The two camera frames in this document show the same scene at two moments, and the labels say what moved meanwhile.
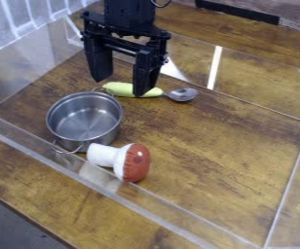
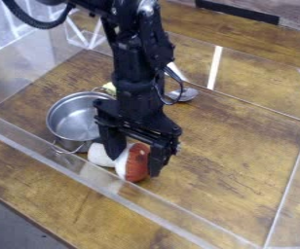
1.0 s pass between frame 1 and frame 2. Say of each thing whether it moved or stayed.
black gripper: moved
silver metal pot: stayed
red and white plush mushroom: stayed
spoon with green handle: stayed
